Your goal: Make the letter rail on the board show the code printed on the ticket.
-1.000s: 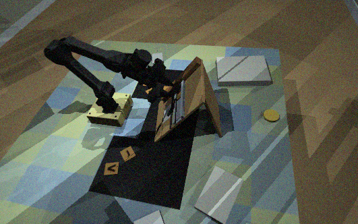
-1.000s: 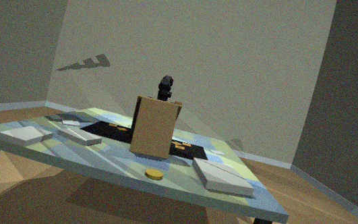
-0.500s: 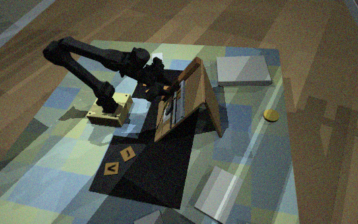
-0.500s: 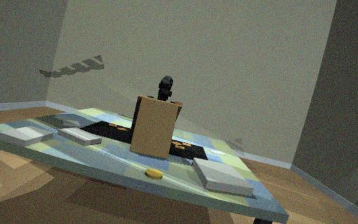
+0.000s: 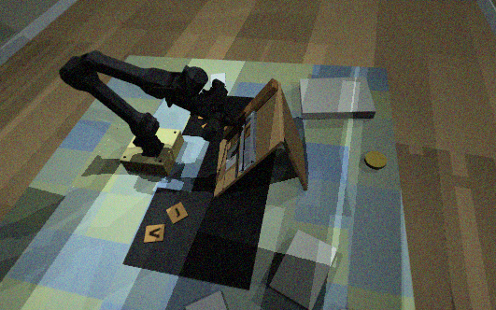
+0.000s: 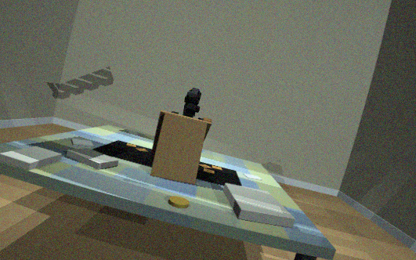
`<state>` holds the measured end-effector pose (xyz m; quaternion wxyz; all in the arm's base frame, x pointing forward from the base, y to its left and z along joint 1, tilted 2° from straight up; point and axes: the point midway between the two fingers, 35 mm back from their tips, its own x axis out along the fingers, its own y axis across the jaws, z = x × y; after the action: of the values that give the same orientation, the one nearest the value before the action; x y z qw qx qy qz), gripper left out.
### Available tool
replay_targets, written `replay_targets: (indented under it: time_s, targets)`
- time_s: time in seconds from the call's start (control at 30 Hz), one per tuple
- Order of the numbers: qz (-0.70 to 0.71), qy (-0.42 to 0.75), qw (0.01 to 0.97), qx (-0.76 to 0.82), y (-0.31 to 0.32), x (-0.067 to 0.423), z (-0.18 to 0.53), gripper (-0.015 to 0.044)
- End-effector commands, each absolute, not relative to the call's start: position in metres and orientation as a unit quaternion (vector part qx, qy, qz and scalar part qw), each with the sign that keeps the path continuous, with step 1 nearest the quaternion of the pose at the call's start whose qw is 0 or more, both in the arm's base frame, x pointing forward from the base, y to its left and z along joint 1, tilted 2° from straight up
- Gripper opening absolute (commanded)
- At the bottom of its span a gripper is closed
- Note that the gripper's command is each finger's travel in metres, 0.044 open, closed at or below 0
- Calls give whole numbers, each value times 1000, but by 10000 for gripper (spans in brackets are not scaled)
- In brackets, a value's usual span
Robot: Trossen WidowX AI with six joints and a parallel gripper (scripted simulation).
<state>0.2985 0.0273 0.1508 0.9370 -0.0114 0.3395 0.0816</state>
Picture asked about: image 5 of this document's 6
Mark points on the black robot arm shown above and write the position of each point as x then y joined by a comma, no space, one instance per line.
178,88

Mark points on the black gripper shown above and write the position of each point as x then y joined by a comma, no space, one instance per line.
218,117

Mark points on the yellow round disc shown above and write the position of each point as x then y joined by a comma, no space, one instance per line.
375,160

